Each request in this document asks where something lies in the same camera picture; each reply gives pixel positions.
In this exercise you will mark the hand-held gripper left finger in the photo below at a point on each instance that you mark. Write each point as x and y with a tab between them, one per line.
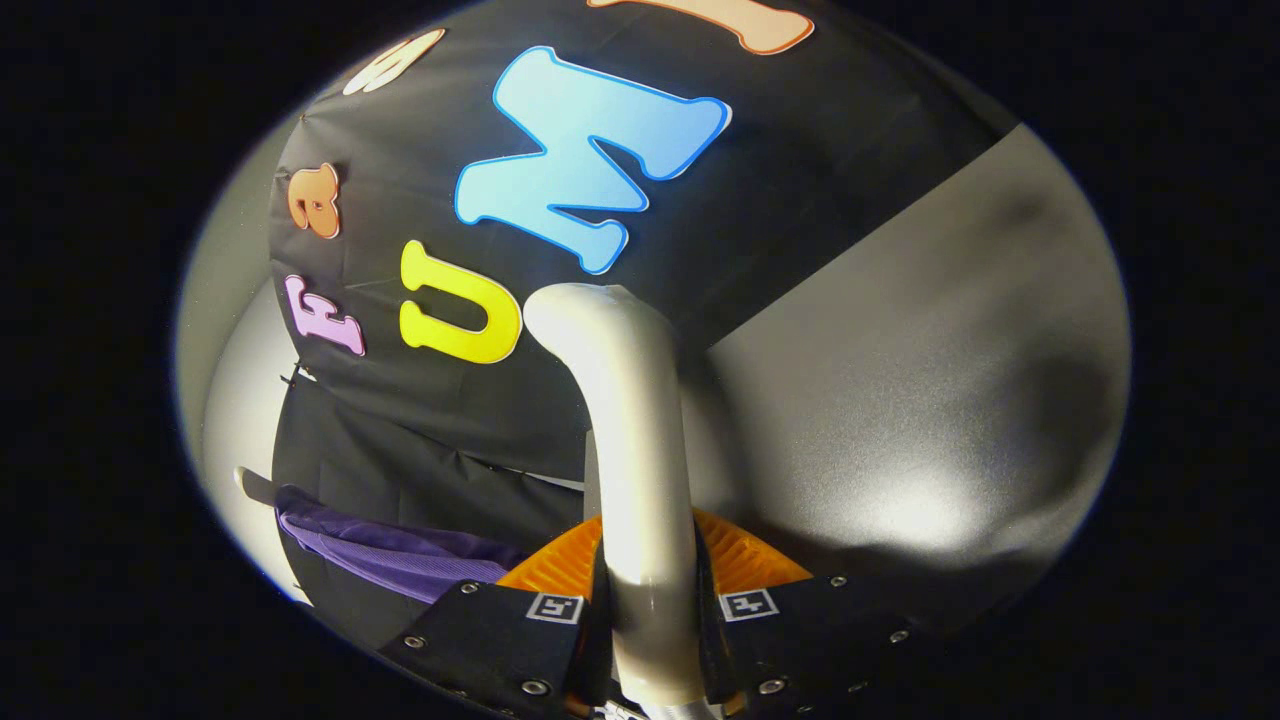
490	640

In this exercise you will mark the purple jacket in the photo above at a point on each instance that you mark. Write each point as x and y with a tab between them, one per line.
400	555

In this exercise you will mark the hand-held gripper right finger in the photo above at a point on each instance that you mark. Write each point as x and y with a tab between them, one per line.
820	640

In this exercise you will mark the grey cabinet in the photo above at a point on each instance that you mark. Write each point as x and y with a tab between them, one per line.
900	400

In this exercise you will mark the white garment steamer head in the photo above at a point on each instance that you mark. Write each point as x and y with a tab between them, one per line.
640	450

